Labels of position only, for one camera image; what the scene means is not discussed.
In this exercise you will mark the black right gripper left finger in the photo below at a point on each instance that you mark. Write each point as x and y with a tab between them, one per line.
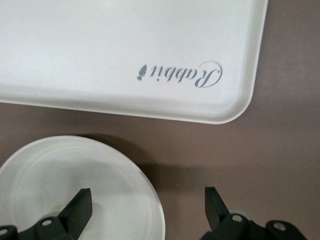
77	207

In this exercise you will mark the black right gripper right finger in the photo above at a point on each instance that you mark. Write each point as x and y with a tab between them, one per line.
216	210

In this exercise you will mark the round cream plate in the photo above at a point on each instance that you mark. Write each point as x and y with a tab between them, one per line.
62	180

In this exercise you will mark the cream rabbit print tray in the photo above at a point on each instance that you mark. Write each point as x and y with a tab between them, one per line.
100	50

